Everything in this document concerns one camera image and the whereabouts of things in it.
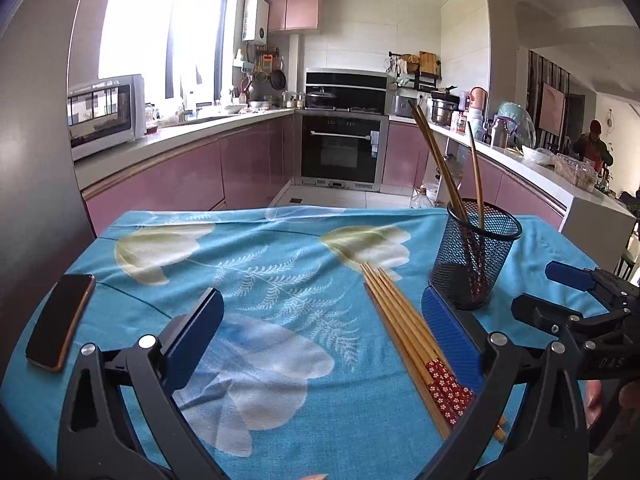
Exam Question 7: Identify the pink thermos jug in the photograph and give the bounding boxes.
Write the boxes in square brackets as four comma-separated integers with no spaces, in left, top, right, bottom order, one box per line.
[467,86,488,116]

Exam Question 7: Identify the red-handled wooden chopstick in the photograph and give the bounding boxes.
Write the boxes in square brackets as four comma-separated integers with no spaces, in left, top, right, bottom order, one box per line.
[406,100,463,223]
[467,121,486,231]
[413,102,471,225]

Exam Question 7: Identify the black range hood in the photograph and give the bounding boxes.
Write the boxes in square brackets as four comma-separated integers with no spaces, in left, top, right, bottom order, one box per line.
[305,67,396,114]

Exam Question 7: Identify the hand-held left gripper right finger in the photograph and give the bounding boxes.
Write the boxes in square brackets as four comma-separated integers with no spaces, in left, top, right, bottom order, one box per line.
[421,285,591,480]

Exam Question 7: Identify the white exhaust pipe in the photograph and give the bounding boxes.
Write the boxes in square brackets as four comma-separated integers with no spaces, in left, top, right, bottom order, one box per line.
[290,32,304,111]

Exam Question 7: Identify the blue floral tablecloth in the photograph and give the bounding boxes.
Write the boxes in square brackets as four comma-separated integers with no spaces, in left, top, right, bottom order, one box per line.
[0,205,601,480]

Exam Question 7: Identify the pink wall cabinet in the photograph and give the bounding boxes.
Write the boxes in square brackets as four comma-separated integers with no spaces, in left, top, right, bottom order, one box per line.
[260,0,321,32]

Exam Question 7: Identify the pile of wooden chopsticks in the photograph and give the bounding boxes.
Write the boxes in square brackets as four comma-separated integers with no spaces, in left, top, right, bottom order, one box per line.
[361,261,507,442]

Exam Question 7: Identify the black smartphone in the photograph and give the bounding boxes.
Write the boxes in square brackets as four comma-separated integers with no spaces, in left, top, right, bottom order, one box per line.
[25,273,97,373]

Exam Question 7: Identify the green bag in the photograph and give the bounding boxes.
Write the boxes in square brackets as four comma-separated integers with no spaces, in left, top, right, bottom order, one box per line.
[497,102,536,150]

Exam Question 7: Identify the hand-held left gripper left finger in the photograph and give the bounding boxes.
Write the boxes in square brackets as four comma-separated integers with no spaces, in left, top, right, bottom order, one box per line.
[57,287,225,480]

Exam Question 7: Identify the black wall shelf rack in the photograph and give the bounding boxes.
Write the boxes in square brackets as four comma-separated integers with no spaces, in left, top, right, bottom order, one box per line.
[389,51,442,92]

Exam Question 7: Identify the grey refrigerator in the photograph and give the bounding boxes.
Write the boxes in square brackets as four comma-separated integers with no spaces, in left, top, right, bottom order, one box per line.
[0,0,123,376]

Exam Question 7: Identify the black wok with lid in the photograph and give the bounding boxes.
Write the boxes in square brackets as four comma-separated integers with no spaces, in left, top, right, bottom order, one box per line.
[306,87,339,109]

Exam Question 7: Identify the white wall water heater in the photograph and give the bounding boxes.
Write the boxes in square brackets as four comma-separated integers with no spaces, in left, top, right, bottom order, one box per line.
[243,0,270,42]

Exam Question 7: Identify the wall utensil rack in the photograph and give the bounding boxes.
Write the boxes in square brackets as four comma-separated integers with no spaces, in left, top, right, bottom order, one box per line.
[255,47,281,74]

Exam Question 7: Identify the grey kitchen countertop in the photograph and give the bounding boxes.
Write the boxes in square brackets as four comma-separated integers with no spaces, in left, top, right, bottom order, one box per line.
[72,105,636,213]

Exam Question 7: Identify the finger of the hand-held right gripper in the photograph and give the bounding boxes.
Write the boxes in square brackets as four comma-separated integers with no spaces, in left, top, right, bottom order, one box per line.
[511,294,636,347]
[545,261,640,301]

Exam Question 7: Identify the steel vacuum flask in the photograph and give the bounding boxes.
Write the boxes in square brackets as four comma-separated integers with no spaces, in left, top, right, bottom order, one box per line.
[489,116,508,150]

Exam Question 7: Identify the black mesh utensil cup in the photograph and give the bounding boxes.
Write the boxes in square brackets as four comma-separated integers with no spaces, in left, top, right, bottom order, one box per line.
[429,198,523,311]

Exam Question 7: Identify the white microwave oven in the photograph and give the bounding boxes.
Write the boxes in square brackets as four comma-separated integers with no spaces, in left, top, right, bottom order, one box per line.
[67,74,147,148]

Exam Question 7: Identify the stainless steel pot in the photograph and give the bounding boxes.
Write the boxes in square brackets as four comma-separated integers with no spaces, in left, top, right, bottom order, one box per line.
[430,91,460,126]

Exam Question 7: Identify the pink base cabinets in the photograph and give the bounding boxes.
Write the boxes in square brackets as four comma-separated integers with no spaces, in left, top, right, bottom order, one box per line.
[382,121,568,222]
[82,115,301,238]

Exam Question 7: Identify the dark wooden slat partition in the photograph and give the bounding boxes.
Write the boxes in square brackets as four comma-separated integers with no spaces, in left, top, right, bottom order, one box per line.
[527,50,571,147]

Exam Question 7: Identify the black built-in oven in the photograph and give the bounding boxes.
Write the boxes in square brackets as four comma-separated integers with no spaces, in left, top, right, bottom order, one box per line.
[300,112,390,194]

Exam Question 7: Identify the dark-framed kitchen window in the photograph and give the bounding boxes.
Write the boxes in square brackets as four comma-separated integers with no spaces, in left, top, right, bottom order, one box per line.
[97,0,236,103]

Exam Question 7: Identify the person's right hand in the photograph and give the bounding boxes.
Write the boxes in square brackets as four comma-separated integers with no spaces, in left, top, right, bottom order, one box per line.
[584,379,640,431]

